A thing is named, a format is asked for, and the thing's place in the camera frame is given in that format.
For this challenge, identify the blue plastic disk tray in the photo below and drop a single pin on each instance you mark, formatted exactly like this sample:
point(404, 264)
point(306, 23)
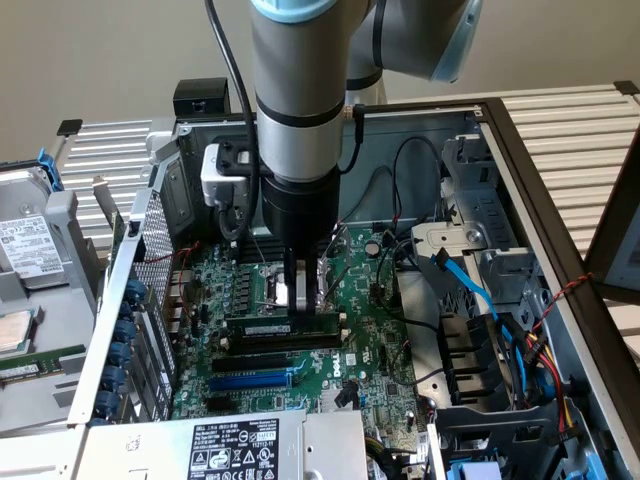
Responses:
point(475, 472)

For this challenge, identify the green motherboard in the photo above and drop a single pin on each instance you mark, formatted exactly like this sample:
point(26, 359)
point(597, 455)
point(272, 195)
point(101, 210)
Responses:
point(360, 300)

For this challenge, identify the silver hard disk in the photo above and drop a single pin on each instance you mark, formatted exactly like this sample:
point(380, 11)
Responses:
point(25, 240)

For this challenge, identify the CPU socket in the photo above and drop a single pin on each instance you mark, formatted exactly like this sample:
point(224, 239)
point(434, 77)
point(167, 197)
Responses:
point(272, 290)

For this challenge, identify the graphics card with metal bracket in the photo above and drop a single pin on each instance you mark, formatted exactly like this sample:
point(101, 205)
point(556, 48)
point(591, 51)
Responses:
point(106, 195)

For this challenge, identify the black corner cap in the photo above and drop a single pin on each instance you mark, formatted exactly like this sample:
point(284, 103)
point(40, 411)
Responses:
point(627, 87)

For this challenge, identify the blue expansion slot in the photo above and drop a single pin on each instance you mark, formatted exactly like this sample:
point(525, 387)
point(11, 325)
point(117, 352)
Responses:
point(250, 382)

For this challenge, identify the gray parts rack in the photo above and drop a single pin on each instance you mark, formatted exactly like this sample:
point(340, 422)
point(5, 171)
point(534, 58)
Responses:
point(65, 225)

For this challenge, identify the black motherboard plug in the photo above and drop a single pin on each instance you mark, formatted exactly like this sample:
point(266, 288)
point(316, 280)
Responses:
point(345, 395)

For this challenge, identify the silver socket cover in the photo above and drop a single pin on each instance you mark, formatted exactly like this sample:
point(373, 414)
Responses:
point(345, 245)

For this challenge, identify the dark framed panel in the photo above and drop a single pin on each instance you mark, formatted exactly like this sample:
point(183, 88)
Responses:
point(612, 240)

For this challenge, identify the blue card clip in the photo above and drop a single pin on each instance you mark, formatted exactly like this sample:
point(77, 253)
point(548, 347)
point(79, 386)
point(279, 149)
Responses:
point(117, 378)
point(136, 290)
point(122, 352)
point(111, 403)
point(128, 332)

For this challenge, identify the small black bracket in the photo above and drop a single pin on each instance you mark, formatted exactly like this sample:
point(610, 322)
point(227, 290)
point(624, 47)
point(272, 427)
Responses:
point(70, 127)

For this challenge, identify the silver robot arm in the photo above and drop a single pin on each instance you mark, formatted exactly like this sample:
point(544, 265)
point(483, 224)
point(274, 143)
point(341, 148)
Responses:
point(300, 75)

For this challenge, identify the thin metal locking lever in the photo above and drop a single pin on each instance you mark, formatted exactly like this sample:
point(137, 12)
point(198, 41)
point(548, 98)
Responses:
point(337, 283)
point(259, 251)

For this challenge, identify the round coin battery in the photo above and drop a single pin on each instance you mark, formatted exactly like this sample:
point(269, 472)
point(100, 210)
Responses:
point(372, 248)

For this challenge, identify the open PC case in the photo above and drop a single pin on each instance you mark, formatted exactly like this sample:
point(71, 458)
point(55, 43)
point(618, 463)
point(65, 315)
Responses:
point(540, 200)

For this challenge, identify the black fan shroud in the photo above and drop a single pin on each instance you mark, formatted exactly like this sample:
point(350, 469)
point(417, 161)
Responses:
point(470, 360)

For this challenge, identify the silver CPU chip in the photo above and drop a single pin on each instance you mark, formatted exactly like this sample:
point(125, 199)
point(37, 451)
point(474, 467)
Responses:
point(12, 330)

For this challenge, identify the metal disk bay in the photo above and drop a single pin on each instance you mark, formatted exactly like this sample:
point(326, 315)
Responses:
point(480, 210)

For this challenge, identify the black box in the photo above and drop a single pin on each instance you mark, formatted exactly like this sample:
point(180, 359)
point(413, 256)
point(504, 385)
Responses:
point(200, 97)

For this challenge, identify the silver power supply with label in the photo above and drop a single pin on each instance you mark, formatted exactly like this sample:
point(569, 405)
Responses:
point(150, 450)

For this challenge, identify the long black expansion slot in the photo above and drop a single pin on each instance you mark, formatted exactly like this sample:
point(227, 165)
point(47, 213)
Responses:
point(250, 363)

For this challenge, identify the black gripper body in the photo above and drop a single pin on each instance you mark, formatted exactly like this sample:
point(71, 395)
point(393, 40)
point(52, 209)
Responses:
point(300, 210)

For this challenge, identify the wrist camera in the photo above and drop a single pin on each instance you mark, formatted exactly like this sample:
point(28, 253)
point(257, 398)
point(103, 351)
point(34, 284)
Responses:
point(220, 180)

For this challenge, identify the short black expansion slot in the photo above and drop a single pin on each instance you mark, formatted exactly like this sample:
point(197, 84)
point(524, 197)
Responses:
point(222, 405)

